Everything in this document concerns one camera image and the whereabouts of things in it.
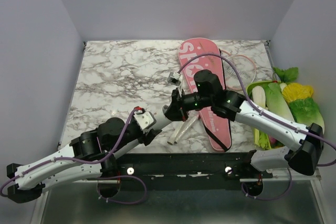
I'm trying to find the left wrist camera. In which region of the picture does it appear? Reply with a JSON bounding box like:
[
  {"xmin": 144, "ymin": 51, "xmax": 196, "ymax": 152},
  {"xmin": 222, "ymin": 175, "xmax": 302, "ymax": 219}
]
[{"xmin": 133, "ymin": 111, "xmax": 156, "ymax": 131}]

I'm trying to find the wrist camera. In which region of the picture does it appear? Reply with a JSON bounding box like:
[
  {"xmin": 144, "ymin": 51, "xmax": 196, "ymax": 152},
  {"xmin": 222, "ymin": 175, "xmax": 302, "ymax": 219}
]
[
  {"xmin": 167, "ymin": 72, "xmax": 183, "ymax": 86},
  {"xmin": 133, "ymin": 111, "xmax": 156, "ymax": 131}
]

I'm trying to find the green leafy vegetable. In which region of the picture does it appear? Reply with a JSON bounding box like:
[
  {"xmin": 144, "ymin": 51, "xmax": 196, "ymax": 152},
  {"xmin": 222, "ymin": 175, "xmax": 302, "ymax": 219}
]
[{"xmin": 272, "ymin": 67, "xmax": 299, "ymax": 83}]

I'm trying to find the green vegetable basket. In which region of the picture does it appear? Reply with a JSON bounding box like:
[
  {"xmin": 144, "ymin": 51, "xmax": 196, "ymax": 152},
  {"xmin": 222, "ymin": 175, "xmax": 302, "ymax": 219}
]
[{"xmin": 246, "ymin": 79, "xmax": 321, "ymax": 152}]

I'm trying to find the white shuttlecock tube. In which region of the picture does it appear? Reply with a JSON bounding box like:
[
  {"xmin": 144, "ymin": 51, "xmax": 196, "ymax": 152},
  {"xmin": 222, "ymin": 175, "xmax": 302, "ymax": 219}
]
[{"xmin": 111, "ymin": 105, "xmax": 172, "ymax": 159}]

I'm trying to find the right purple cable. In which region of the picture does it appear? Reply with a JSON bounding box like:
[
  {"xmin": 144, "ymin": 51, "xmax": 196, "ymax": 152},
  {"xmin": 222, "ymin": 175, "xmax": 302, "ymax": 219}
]
[{"xmin": 177, "ymin": 53, "xmax": 336, "ymax": 200}]

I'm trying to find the pink racket bag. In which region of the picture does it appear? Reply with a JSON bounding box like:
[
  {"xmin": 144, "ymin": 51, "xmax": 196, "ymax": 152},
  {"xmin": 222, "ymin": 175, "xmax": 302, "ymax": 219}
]
[{"xmin": 178, "ymin": 38, "xmax": 232, "ymax": 152}]

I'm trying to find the purple cable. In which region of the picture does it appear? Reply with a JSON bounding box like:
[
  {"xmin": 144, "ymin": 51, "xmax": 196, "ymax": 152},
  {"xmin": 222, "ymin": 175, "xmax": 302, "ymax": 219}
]
[
  {"xmin": 0, "ymin": 107, "xmax": 148, "ymax": 205},
  {"xmin": 177, "ymin": 53, "xmax": 336, "ymax": 200}
]

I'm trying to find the white green leek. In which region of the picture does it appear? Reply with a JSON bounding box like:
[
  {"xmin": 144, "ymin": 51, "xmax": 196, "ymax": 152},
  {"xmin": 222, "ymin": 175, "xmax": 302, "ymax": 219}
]
[{"xmin": 251, "ymin": 86, "xmax": 267, "ymax": 109}]

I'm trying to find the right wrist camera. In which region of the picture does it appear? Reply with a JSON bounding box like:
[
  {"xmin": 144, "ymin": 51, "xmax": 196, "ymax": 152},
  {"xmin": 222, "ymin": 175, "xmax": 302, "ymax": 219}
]
[{"xmin": 167, "ymin": 72, "xmax": 183, "ymax": 86}]

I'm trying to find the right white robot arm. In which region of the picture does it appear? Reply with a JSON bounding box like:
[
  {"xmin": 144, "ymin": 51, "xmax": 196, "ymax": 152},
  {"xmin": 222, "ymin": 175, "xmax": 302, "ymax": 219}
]
[{"xmin": 163, "ymin": 70, "xmax": 323, "ymax": 178}]

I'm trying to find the pink badminton racket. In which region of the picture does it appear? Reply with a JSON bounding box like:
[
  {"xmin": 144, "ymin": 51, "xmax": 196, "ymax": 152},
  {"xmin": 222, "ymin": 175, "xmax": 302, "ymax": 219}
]
[{"xmin": 167, "ymin": 120, "xmax": 194, "ymax": 145}]

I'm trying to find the yellow green napa cabbage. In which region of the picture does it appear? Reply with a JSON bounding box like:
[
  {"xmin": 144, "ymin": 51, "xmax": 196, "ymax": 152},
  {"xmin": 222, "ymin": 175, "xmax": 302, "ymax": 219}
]
[{"xmin": 280, "ymin": 83, "xmax": 325, "ymax": 133}]

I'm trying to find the black mounting base plate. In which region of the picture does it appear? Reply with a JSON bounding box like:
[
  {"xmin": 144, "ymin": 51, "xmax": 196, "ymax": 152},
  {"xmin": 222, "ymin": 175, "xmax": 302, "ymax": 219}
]
[{"xmin": 54, "ymin": 152, "xmax": 292, "ymax": 192}]

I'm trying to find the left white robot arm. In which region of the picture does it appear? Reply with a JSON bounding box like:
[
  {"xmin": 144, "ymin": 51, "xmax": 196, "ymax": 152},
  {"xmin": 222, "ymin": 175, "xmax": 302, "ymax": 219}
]
[{"xmin": 5, "ymin": 115, "xmax": 170, "ymax": 204}]

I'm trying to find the white green bok choy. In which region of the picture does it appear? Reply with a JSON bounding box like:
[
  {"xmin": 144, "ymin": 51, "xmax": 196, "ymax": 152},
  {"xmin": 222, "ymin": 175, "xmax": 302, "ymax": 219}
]
[{"xmin": 263, "ymin": 82, "xmax": 294, "ymax": 121}]

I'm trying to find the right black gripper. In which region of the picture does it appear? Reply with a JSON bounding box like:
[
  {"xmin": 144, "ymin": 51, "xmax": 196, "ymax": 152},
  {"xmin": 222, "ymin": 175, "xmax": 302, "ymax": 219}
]
[{"xmin": 161, "ymin": 88, "xmax": 213, "ymax": 122}]

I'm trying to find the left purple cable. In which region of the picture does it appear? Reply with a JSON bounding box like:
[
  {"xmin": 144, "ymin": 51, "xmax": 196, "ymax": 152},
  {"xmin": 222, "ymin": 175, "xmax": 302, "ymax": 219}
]
[{"xmin": 0, "ymin": 107, "xmax": 148, "ymax": 205}]

